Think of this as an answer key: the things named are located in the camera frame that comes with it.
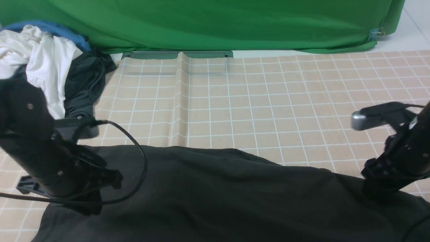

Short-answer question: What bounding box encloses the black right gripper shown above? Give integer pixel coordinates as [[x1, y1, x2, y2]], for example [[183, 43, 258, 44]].
[[361, 134, 429, 201]]

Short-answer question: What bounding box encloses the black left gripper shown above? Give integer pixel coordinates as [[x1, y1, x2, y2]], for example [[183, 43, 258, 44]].
[[16, 142, 123, 216]]

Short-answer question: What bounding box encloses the dark gray long-sleeved shirt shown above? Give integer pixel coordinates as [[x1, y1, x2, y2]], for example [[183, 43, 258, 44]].
[[33, 146, 430, 242]]

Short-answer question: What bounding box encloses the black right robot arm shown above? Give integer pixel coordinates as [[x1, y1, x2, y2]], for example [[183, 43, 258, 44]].
[[351, 102, 430, 200]]

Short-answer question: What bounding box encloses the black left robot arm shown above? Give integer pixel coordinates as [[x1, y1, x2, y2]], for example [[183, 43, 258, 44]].
[[1, 79, 123, 216]]

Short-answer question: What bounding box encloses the dark green crumpled shirt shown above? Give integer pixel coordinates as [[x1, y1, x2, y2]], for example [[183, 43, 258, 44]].
[[63, 48, 117, 118]]

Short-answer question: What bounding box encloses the white crumpled shirt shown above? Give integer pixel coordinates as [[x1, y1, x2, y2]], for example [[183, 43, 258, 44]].
[[0, 25, 83, 119]]

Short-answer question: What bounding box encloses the blue crumpled shirt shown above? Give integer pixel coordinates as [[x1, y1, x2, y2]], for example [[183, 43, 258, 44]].
[[1, 20, 91, 52]]

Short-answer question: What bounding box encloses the beige checkered tablecloth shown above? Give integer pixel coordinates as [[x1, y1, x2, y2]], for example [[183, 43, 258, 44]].
[[0, 50, 430, 242]]

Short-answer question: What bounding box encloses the metal binder clip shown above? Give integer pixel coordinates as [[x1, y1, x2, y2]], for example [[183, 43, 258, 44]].
[[368, 27, 386, 41]]

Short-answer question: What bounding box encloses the green backdrop cloth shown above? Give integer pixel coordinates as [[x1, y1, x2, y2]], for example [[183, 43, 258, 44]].
[[0, 0, 404, 54]]

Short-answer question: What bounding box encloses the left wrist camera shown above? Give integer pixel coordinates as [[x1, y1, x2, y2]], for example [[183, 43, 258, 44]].
[[55, 116, 99, 143]]

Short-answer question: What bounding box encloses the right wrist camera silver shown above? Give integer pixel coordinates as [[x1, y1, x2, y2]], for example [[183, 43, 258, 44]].
[[351, 102, 416, 132]]

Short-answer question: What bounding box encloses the black left camera cable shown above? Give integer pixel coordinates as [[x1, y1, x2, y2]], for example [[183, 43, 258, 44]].
[[0, 120, 148, 206]]

